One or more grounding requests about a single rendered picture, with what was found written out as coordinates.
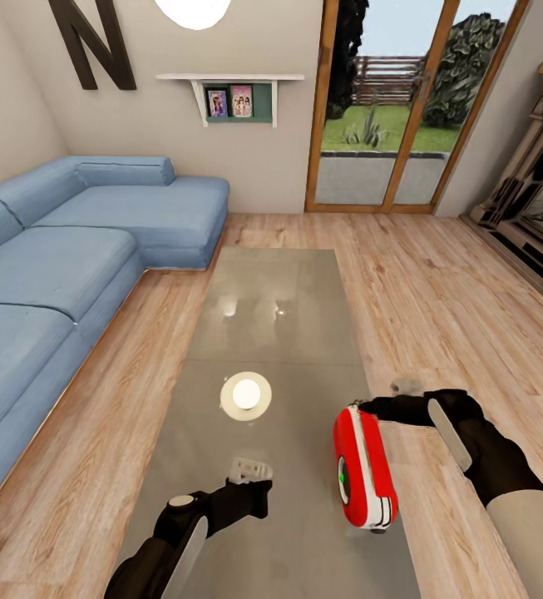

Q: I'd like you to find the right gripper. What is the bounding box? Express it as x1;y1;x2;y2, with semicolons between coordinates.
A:
358;395;417;425

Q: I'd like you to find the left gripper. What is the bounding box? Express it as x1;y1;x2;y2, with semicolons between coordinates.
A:
220;478;273;526

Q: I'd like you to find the radio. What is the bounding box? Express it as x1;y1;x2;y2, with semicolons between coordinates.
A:
333;402;400;534

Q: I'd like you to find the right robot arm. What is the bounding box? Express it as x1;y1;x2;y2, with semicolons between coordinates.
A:
358;376;543;599

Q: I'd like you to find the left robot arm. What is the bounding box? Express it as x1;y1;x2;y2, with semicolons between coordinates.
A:
104;458;273;599

